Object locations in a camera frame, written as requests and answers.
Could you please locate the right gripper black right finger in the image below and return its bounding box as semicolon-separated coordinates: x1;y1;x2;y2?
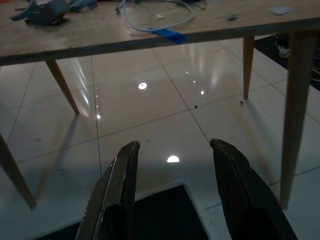
209;138;299;240

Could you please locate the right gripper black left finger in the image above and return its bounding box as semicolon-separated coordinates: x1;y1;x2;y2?
74;140;141;240

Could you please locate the black floor mat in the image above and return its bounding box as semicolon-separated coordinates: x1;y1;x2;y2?
32;184;231;240

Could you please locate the light wooden table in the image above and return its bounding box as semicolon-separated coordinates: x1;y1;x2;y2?
0;0;320;210

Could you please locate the blue tape strip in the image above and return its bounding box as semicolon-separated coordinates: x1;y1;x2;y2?
153;28;187;45

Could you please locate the small blue plastic part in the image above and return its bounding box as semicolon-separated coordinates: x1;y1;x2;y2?
69;0;99;13

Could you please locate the white square pad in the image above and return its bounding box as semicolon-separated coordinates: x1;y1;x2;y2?
266;5;294;16

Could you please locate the grey blue plastic part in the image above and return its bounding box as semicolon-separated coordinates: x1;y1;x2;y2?
9;0;71;27

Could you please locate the white looped cable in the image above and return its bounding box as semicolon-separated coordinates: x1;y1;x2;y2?
116;0;197;34

